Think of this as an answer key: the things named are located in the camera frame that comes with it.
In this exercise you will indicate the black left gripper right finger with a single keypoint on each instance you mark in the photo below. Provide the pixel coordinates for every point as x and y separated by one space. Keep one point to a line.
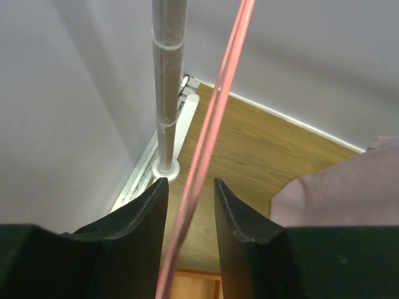
261 259

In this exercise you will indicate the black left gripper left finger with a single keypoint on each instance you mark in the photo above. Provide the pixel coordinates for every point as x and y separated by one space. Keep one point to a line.
117 256

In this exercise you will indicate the pink wire hanger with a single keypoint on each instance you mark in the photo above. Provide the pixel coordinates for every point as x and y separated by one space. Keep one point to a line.
204 147

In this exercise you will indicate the mauve tank top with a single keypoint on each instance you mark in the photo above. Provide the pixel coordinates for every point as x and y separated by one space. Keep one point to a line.
362 190

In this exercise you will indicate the orange compartment organizer box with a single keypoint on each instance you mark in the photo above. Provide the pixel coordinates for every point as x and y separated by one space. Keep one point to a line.
196 284

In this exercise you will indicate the silver clothes rack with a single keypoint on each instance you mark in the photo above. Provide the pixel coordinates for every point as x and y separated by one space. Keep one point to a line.
168 31

